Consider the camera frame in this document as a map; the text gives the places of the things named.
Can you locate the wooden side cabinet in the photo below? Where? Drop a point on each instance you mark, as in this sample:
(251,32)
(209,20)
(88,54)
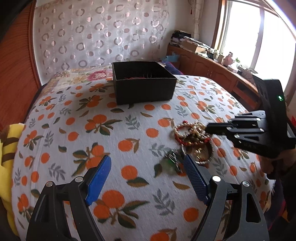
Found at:
(192,64)

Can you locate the yellow brown plush toy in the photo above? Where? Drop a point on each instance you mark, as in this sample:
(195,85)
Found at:
(10,136)

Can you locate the green jade bangle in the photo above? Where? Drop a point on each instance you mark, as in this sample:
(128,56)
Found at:
(169,167)

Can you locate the pink figurine on sill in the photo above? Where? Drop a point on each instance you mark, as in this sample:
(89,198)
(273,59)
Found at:
(228,60)

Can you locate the orange print bed sheet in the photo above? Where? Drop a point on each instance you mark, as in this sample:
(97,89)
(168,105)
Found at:
(71,129)

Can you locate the purple blanket edge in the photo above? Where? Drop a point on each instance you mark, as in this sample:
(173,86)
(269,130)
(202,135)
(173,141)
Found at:
(171,68)

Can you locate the red wooden headboard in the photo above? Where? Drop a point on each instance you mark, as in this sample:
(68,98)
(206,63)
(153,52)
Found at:
(19,77)

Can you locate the pile of books and papers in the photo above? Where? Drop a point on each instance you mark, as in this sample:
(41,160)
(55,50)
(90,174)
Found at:
(183,40)

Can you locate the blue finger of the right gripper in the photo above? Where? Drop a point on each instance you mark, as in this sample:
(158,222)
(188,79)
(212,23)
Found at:
(219,126)

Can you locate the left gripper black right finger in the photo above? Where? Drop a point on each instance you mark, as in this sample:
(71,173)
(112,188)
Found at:
(199,178)

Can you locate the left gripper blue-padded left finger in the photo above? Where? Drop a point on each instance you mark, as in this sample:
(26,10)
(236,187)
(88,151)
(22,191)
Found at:
(97,180)

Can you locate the white circle-pattern curtain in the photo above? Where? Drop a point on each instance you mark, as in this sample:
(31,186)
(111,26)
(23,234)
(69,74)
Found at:
(81,34)

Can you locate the black square box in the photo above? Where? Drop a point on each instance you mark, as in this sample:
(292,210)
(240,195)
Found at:
(142,81)

